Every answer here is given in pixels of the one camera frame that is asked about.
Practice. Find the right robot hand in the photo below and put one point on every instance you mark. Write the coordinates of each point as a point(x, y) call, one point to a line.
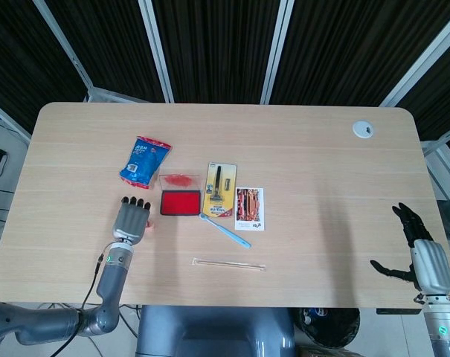
point(433, 267)

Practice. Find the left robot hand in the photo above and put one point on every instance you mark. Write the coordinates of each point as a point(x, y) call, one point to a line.
point(131, 223)

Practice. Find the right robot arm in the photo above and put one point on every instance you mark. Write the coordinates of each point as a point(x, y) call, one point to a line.
point(444, 327)

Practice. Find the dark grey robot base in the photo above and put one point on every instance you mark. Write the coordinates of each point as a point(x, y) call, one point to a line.
point(213, 331)

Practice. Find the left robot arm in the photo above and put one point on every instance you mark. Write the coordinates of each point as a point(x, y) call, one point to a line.
point(46, 323)

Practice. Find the red ink pad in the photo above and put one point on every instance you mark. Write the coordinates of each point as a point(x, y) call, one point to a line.
point(179, 201)

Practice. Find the black desk control panel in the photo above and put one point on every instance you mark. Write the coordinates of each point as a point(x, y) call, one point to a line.
point(397, 311)

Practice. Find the blue snack packet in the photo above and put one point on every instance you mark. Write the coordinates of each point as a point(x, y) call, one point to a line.
point(144, 161)

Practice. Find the razor in yellow blister pack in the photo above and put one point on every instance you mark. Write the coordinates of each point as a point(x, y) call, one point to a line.
point(219, 193)

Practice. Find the light blue toothbrush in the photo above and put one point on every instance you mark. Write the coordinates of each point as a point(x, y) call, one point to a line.
point(226, 231)

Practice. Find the wrapped wooden chopsticks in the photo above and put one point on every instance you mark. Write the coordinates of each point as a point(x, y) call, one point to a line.
point(228, 264)

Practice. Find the photo postcard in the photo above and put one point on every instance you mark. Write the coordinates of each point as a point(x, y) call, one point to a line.
point(250, 208)

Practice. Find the black trash bin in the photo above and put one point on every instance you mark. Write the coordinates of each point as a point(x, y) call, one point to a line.
point(328, 327)

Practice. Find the white frame base rail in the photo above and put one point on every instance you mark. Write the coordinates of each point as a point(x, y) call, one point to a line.
point(113, 94)

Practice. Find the white aluminium frame post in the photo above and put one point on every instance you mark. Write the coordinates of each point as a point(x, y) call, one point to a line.
point(276, 52)
point(157, 52)
point(62, 41)
point(425, 65)

